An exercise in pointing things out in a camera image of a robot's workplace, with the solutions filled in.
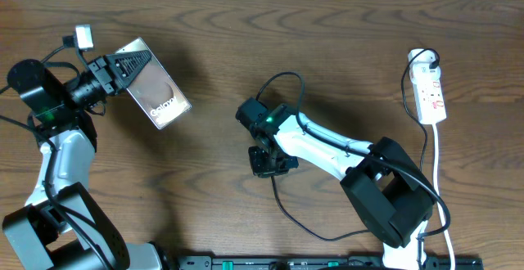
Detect white power strip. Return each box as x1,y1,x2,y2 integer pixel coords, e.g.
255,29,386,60
408,48,447,125

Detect white power strip cord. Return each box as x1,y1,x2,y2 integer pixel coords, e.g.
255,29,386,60
431,123,456,270

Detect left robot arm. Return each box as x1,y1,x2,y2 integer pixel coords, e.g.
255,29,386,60
2,50,169,269

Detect black USB charging cable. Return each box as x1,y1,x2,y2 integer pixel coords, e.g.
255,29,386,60
269,47,441,243

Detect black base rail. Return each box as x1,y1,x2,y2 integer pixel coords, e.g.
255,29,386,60
177,255,484,270

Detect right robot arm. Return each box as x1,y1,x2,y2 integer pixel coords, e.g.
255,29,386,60
235,97,436,269

